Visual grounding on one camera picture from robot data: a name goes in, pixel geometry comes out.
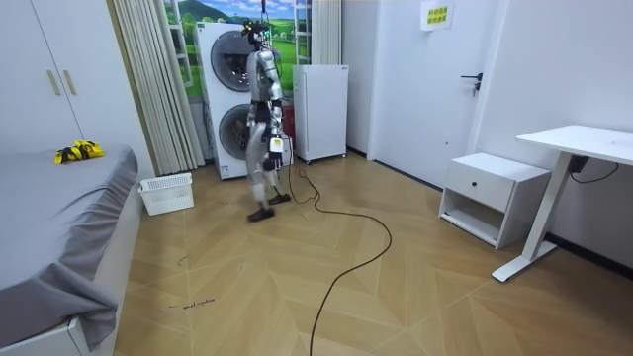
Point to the robot body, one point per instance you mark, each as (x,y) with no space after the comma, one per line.
(262,81)

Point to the yellow and black cloth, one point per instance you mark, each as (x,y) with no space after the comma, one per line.
(79,151)

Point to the landscape window wall poster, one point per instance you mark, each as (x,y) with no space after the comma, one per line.
(287,34)

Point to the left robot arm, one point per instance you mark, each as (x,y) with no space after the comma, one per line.
(273,86)

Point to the narrow beige curtain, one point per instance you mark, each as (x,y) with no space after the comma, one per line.
(326,29)

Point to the black power adapter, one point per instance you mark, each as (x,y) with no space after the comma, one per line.
(577,163)

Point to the white bedside cabinet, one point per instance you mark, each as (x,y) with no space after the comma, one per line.
(489,193)

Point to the white wardrobe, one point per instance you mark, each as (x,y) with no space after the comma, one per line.
(59,49)

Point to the grey bed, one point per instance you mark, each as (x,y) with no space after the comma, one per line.
(44,222)

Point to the small white fridge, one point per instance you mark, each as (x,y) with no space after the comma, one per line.
(324,111)

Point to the white washing machine tower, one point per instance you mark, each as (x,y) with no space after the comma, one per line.
(217,118)

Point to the yellow paper sign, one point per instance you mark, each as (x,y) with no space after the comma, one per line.
(436,15)

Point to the white door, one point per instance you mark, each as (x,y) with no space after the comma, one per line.
(420,99)

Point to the white laundry basket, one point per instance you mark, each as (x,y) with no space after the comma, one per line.
(167,194)

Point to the white desk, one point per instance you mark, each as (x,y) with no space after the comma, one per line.
(583,141)

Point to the wide beige curtain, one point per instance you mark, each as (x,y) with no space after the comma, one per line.
(158,89)

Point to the robot legs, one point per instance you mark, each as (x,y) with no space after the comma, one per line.
(254,158)

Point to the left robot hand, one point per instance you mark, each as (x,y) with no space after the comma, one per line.
(275,146)

